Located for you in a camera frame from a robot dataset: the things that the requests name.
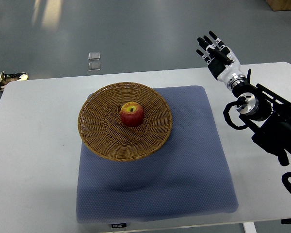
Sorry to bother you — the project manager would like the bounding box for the white table leg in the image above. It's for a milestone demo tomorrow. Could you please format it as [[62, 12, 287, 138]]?
[[242, 222, 257, 233]]

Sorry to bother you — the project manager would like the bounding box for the blue-grey padded mat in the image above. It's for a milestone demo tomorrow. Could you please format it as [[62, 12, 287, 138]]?
[[76, 85, 238, 224]]

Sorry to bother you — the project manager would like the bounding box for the floor socket plate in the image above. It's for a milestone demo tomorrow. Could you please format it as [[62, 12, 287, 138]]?
[[88, 52, 101, 60], [88, 61, 101, 71]]

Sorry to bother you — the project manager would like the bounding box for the brown wicker basket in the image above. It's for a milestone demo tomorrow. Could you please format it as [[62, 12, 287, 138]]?
[[78, 82, 172, 162]]

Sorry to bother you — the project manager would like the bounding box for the lower floor socket plate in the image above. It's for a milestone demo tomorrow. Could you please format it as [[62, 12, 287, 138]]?
[[88, 61, 101, 71]]

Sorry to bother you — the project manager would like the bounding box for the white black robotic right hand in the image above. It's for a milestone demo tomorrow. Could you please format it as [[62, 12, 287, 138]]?
[[196, 31, 245, 90]]

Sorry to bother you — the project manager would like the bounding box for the black table label tag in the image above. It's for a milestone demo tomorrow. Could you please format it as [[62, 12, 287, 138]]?
[[111, 223, 127, 229]]

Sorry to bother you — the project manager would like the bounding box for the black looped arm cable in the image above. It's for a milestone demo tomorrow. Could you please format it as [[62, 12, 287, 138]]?
[[223, 100, 250, 130]]

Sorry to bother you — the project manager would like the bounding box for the wooden box corner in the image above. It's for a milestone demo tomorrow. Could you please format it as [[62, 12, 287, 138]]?
[[266, 0, 291, 11]]

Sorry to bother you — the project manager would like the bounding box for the person's sneaker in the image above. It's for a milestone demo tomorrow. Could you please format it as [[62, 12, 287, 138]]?
[[0, 71, 28, 91]]

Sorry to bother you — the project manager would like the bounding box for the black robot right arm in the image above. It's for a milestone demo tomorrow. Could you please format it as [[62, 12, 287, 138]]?
[[223, 73, 291, 166]]

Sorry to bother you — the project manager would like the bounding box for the upper floor socket plate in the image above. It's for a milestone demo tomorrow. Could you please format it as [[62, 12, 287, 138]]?
[[88, 52, 101, 60]]

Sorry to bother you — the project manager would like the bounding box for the red apple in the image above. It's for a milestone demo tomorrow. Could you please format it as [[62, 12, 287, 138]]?
[[120, 101, 145, 127]]

